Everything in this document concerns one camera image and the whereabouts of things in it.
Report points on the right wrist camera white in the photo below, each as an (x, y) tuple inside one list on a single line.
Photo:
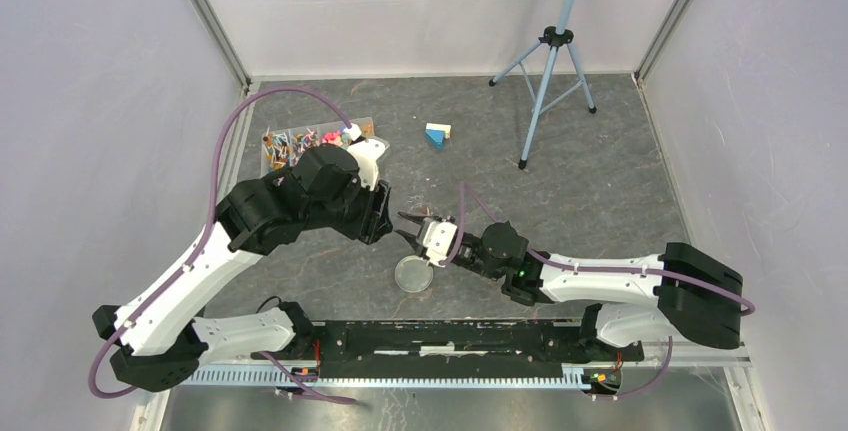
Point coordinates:
[(436, 238)]

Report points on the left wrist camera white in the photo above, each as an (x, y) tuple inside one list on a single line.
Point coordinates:
[(367, 151)]

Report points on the blue tripod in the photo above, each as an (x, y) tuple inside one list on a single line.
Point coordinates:
[(555, 37)]

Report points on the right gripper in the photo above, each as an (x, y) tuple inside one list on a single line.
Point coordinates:
[(413, 243)]

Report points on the clear round dish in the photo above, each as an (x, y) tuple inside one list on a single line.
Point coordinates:
[(422, 208)]

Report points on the round clear lid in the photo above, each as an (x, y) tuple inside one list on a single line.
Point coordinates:
[(413, 274)]

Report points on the clear compartment candy box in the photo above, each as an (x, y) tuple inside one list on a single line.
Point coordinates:
[(298, 143)]

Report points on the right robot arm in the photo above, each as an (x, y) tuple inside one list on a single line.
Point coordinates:
[(681, 292)]

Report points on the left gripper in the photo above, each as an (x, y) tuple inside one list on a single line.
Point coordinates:
[(375, 219)]

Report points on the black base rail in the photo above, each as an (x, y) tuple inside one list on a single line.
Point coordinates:
[(498, 352)]

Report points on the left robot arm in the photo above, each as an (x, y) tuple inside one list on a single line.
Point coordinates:
[(161, 338)]

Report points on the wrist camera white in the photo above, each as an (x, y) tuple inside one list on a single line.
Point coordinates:
[(436, 238), (367, 151)]

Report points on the blue white block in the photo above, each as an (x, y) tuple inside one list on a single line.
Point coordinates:
[(437, 134)]

